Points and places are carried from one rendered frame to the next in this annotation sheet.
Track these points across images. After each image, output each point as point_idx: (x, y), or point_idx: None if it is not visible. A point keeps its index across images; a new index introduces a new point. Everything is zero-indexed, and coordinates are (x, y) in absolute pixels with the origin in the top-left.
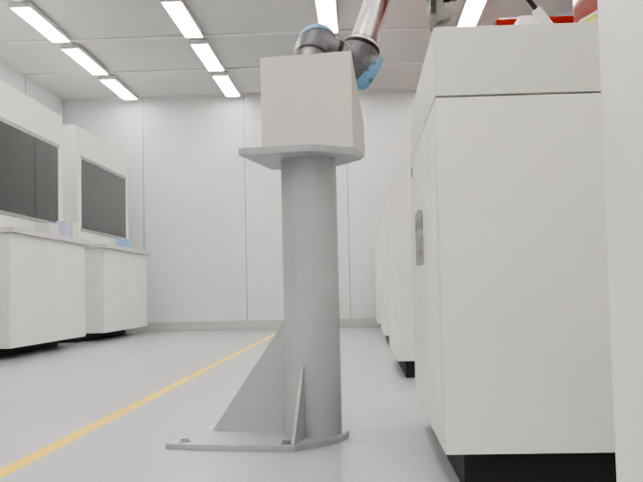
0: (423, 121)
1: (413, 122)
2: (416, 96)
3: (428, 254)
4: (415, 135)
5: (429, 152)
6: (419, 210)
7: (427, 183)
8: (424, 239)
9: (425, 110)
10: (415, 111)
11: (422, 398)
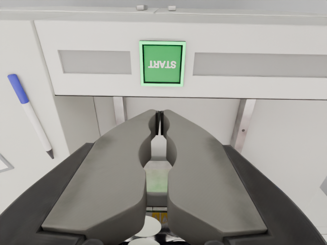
0: (74, 14)
1: (314, 21)
2: (214, 22)
3: (92, 8)
4: (253, 18)
5: (6, 9)
6: (136, 7)
7: (57, 9)
8: (125, 9)
9: (27, 14)
10: (250, 21)
11: (190, 8)
